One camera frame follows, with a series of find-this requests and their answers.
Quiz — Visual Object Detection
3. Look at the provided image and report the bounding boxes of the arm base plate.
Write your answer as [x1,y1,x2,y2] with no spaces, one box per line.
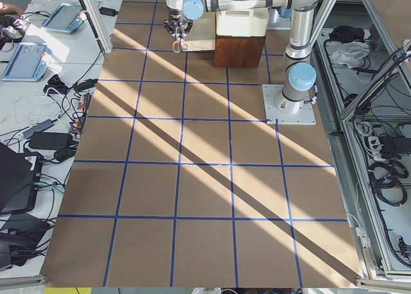
[262,84,316,125]

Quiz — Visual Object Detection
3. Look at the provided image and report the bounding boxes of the white plastic tray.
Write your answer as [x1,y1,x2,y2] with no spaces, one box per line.
[216,8,269,37]

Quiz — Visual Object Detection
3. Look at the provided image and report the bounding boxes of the teach pendant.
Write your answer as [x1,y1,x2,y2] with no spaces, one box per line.
[41,3,83,33]
[1,42,51,82]

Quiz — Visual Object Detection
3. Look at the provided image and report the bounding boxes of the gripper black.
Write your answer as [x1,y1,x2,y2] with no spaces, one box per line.
[163,13,193,38]

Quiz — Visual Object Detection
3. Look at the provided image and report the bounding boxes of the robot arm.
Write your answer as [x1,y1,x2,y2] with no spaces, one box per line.
[163,0,336,69]
[268,8,292,30]

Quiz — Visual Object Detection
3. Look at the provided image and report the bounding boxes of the teach pendant far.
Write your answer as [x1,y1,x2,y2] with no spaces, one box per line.
[41,3,83,33]

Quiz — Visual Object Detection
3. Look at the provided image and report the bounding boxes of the black laptop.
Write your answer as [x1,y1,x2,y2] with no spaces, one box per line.
[1,144,44,215]

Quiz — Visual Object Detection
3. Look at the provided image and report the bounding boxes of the white crumpled cloth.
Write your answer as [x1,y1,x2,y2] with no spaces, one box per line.
[331,41,370,69]

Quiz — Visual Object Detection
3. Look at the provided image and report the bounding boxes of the teach pendant near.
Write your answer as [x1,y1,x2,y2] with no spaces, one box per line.
[1,42,51,82]

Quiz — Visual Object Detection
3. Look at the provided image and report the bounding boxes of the dark wooden drawer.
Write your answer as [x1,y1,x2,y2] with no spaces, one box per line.
[180,12,216,51]

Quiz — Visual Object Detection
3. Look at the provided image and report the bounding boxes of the dark wooden drawer cabinet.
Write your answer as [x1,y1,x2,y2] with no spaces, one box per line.
[213,35,266,68]

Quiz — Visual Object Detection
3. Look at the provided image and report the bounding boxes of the large black power brick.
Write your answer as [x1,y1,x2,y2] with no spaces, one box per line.
[28,132,73,150]

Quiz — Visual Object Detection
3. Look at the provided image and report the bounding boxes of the red handled scissors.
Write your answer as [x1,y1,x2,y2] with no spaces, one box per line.
[171,33,189,53]

